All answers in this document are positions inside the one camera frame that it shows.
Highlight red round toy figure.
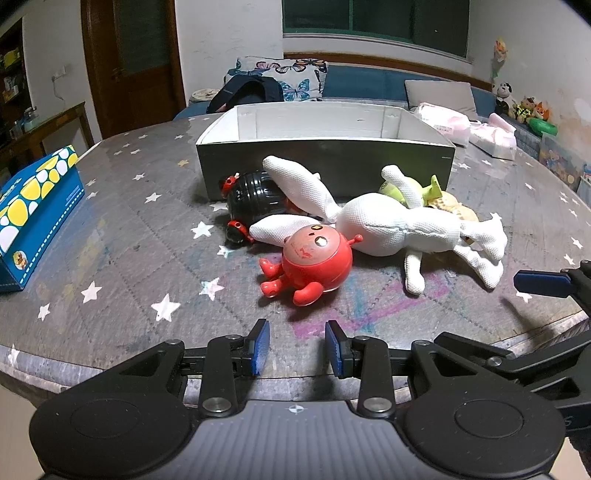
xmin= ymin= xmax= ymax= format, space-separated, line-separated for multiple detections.
xmin=259 ymin=224 xmax=363 ymax=307

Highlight white plush rabbit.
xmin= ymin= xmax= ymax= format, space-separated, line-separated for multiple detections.
xmin=263 ymin=155 xmax=508 ymax=296

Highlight black haired doll figure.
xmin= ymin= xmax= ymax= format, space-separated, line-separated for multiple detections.
xmin=219 ymin=170 xmax=327 ymax=247

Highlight green frog toy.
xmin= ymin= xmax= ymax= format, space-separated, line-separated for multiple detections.
xmin=379 ymin=175 xmax=443 ymax=208

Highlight beige peanut toy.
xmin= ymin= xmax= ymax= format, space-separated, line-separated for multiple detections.
xmin=427 ymin=191 xmax=479 ymax=222

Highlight grey star patterned mat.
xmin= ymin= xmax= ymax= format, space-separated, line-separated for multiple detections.
xmin=1 ymin=117 xmax=590 ymax=402

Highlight colourful storage box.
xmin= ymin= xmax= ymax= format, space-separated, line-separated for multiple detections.
xmin=539 ymin=133 xmax=590 ymax=205

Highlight orange fox plush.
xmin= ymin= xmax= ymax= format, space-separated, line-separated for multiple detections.
xmin=534 ymin=101 xmax=550 ymax=122

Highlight yellow green plush toy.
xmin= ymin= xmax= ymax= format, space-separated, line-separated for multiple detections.
xmin=510 ymin=97 xmax=536 ymax=124

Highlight panda plush toy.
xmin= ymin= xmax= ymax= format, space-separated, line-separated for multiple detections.
xmin=494 ymin=82 xmax=515 ymax=115

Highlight pink white tissue pack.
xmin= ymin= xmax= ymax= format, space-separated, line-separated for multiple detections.
xmin=413 ymin=102 xmax=471 ymax=147

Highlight white cardboard box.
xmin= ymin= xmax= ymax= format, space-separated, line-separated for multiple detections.
xmin=197 ymin=101 xmax=456 ymax=200

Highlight grey cushion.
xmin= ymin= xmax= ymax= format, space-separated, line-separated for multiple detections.
xmin=405 ymin=80 xmax=478 ymax=121

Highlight blue yellow tissue box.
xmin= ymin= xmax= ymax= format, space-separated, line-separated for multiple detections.
xmin=0 ymin=145 xmax=84 ymax=293

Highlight dark blue backpack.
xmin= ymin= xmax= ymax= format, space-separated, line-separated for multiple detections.
xmin=206 ymin=75 xmax=283 ymax=114

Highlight blue sofa bed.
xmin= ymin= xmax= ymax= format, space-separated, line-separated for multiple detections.
xmin=174 ymin=64 xmax=541 ymax=159

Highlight butterfly print pillow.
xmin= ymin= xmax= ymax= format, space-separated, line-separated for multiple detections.
xmin=223 ymin=56 xmax=329 ymax=102

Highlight dark green window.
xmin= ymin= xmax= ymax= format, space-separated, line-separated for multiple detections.
xmin=283 ymin=0 xmax=470 ymax=57

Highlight wooden side table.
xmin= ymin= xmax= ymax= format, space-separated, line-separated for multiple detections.
xmin=0 ymin=102 xmax=95 ymax=173

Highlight dark wooden door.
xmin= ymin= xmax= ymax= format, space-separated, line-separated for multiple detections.
xmin=80 ymin=0 xmax=185 ymax=139

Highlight wall hanging doll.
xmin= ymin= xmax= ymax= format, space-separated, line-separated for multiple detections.
xmin=491 ymin=37 xmax=508 ymax=83

